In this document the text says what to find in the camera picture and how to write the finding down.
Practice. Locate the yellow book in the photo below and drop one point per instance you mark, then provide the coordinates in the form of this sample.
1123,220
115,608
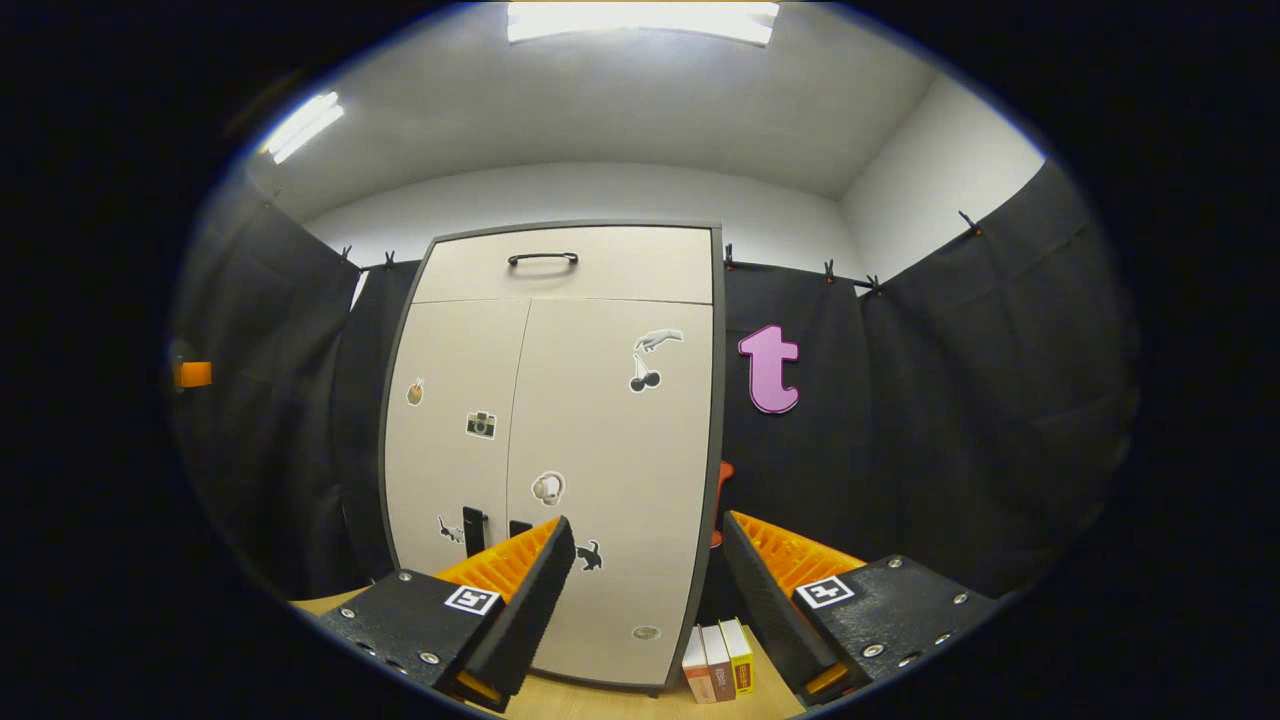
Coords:
738,655

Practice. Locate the brown book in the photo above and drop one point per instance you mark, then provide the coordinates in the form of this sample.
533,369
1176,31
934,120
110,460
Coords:
719,665

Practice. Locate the black backdrop cloth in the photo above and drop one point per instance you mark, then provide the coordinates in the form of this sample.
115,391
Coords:
950,400

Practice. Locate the white cabinet door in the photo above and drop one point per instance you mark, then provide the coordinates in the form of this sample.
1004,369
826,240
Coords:
600,420
450,350

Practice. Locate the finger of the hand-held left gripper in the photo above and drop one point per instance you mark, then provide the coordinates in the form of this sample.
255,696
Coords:
195,374

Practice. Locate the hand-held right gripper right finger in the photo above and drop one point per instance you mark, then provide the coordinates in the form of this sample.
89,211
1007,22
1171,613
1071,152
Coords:
772,610

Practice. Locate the white shoe cabinet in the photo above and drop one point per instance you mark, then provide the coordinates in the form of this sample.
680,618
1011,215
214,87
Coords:
718,380

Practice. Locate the row of black cloth clips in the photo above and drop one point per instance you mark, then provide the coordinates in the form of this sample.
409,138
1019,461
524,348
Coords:
829,270

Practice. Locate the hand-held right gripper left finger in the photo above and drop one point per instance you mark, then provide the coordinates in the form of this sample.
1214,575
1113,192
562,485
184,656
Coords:
530,610

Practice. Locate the rectangular ceiling light panel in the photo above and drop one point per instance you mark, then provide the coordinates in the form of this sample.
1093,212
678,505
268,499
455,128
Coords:
640,20

